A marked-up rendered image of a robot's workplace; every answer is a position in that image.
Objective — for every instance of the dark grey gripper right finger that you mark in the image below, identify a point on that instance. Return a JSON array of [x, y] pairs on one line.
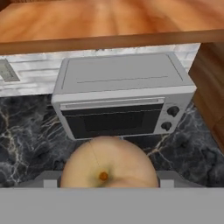
[[170, 179]]

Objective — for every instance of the dark toaster oven knob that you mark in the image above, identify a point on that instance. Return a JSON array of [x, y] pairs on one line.
[[166, 126], [173, 110]]

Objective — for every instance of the wooden tall cabinet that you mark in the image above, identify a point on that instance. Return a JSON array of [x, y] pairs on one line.
[[210, 90]]

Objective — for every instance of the wooden wall cabinet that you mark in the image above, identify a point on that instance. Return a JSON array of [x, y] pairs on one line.
[[110, 20]]

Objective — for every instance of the peach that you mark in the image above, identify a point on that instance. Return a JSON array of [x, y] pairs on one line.
[[110, 163]]

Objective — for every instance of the grey wall socket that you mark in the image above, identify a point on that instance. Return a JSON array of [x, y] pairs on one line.
[[8, 71]]

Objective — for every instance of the grey toaster oven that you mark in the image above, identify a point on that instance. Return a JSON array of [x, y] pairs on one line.
[[122, 84]]

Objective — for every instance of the toaster oven door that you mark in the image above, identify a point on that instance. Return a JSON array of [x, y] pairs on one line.
[[113, 119]]

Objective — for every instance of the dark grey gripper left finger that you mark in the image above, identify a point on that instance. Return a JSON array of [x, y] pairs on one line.
[[49, 180]]

